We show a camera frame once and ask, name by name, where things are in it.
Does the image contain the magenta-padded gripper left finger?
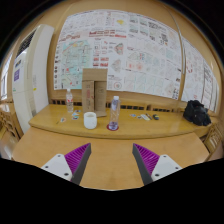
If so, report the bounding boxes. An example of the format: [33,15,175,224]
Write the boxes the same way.
[40,142,92,186]

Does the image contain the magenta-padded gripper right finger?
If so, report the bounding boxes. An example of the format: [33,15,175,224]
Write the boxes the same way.
[132,143,184,187]

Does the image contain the clear white-capped plastic bottle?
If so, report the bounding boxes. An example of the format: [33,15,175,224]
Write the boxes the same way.
[108,95,121,131]

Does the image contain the white ceramic mug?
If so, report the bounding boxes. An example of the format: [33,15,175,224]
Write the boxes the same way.
[83,111,98,130]

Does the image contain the row of wooden chairs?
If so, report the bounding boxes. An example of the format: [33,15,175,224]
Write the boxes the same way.
[49,98,188,113]

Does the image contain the red-labelled clear plastic bottle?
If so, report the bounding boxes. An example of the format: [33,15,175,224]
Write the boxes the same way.
[65,88,74,114]

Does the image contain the wooden chair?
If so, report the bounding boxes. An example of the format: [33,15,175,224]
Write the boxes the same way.
[0,103,24,141]
[203,123,223,154]

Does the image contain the black bag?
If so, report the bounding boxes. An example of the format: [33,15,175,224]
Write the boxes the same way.
[182,99,212,127]

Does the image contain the brown cardboard box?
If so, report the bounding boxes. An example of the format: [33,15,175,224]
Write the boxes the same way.
[81,67,109,118]

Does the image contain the white standing air conditioner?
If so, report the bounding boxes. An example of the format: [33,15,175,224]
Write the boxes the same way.
[11,23,55,134]

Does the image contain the large printed wall poster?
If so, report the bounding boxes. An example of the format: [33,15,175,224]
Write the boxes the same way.
[53,9,183,101]
[180,36,219,113]

